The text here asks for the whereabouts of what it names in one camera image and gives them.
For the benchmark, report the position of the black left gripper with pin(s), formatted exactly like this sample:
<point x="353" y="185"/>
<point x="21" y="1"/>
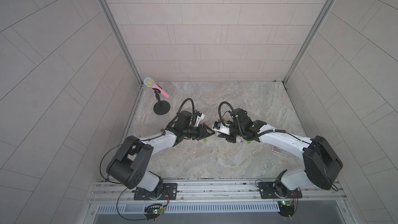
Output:
<point x="200" y="130"/>

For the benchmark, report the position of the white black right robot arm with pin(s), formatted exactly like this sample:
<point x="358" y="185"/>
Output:
<point x="321" y="163"/>

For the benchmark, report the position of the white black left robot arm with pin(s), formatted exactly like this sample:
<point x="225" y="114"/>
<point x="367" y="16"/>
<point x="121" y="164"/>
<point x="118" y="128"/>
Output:
<point x="127" y="163"/>

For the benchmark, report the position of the colourful small card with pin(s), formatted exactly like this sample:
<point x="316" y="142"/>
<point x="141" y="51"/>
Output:
<point x="277" y="150"/>

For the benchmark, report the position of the pink toy microphone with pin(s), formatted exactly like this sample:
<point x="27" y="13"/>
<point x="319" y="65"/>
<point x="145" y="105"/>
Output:
<point x="149" y="82"/>

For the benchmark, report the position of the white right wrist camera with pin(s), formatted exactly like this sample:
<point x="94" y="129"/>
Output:
<point x="220" y="127"/>

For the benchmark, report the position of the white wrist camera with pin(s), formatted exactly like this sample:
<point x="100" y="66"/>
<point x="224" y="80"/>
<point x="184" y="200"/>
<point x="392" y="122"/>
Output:
<point x="220" y="127"/>
<point x="198" y="117"/>

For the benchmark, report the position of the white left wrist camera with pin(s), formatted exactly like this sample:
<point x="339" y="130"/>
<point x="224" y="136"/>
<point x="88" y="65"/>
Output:
<point x="198" y="117"/>

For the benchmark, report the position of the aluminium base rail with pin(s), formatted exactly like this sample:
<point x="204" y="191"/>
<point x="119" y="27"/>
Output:
<point x="200" y="196"/>

